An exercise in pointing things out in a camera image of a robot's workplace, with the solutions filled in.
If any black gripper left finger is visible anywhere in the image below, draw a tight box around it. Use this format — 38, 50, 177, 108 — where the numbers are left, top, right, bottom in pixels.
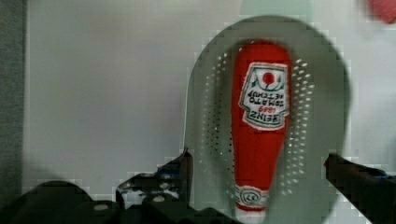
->
1, 150, 241, 224

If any red plush ketchup bottle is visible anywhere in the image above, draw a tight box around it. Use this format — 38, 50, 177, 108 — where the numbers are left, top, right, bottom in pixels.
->
232, 41, 291, 224

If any green oval strainer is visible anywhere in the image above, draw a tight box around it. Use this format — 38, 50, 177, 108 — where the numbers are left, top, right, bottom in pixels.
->
183, 15, 352, 224

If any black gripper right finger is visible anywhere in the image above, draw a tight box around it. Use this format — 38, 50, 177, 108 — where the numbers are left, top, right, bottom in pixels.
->
324, 153, 396, 224

